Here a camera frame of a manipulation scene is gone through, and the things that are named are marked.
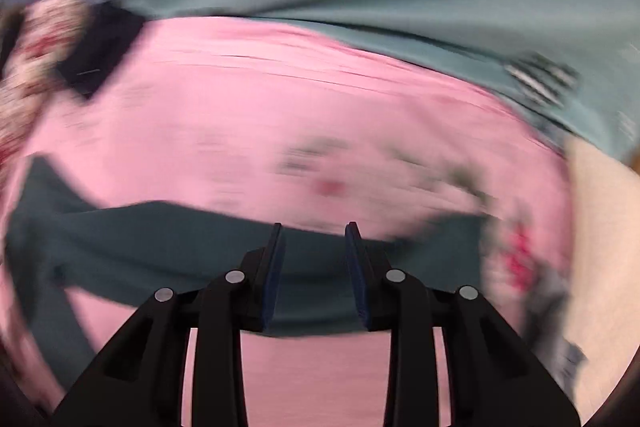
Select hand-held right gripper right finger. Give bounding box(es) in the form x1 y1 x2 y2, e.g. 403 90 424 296
344 221 582 427

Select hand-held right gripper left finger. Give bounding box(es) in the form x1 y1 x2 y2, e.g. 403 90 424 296
50 223 286 427

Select teal pants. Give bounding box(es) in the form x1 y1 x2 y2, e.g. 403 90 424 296
4 155 493 395

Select person's left forearm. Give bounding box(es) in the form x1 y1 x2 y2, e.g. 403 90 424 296
0 0 101 168

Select pink floral blanket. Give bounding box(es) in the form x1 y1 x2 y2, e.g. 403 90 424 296
0 14 577 427

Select dark cloth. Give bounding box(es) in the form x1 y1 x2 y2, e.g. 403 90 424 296
527 257 590 390

